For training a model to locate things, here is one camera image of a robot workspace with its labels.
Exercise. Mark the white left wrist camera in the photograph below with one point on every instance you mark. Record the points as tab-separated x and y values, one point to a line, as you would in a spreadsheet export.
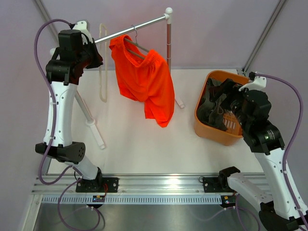
83	27

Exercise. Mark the white slotted cable duct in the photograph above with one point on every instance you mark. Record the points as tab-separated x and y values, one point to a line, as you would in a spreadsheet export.
112	199

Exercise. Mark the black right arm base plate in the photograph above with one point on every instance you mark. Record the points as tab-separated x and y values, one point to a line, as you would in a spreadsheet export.
214	184

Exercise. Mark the dark green shorts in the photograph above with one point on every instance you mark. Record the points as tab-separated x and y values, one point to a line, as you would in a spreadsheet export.
211	113

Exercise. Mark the silver white clothes rack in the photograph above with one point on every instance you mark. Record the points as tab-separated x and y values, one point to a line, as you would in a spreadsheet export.
167	16

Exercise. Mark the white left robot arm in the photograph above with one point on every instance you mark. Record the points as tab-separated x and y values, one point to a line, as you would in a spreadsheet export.
74	54

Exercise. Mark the orange shorts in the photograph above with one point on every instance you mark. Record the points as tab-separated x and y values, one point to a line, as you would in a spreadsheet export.
144	78

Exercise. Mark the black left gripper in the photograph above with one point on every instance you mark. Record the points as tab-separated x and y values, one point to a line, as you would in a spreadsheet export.
97	59

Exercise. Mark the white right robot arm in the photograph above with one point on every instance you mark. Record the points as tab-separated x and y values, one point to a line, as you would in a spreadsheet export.
283	209

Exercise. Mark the orange plastic basket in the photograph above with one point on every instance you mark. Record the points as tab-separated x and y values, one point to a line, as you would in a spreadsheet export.
234	131

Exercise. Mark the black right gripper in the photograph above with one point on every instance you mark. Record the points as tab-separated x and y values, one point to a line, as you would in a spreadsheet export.
231	88

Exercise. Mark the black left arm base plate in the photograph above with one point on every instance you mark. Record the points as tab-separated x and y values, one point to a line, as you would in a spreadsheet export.
110	184

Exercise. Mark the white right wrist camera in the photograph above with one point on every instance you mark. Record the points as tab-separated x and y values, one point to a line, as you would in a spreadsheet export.
256	82

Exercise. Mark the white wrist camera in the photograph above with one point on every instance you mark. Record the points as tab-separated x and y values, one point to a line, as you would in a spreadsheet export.
256	82
83	27

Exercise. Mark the grey metal hanger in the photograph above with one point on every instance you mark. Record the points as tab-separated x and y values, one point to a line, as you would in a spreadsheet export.
135	43

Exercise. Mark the white plastic hanger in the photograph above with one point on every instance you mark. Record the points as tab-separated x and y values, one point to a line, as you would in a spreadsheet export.
103	75

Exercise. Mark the aluminium mounting rail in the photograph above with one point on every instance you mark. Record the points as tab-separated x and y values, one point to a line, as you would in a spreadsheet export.
136	184

